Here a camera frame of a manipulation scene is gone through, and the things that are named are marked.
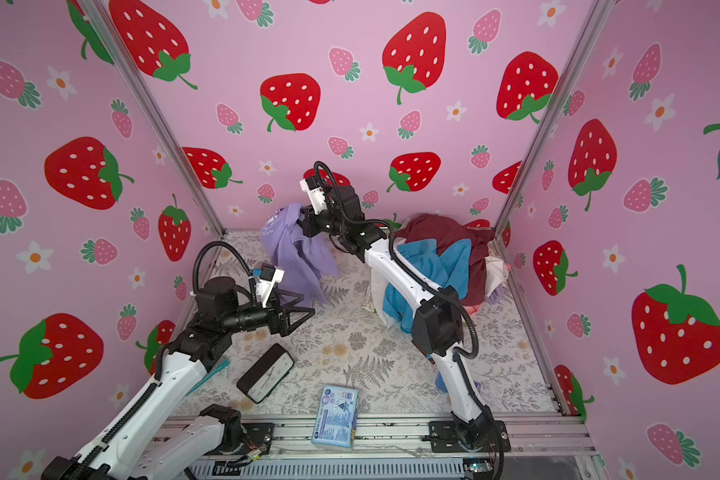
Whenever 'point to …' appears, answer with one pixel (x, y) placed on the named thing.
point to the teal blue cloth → (449, 272)
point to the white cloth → (496, 273)
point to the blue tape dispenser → (440, 382)
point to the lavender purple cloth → (305, 259)
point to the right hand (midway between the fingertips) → (288, 213)
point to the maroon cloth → (447, 231)
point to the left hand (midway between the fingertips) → (306, 305)
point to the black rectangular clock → (266, 373)
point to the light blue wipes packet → (335, 417)
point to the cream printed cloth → (377, 290)
